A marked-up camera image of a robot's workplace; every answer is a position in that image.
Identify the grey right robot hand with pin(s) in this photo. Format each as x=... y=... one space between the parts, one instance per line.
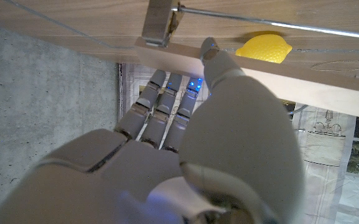
x=235 y=130

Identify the printed window backdrop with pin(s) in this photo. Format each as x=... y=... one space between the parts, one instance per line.
x=322 y=171

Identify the yellow toy lemon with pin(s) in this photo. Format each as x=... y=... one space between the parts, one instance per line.
x=264 y=49

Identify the wooden hanger with metal clips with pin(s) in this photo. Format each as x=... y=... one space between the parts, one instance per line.
x=306 y=87

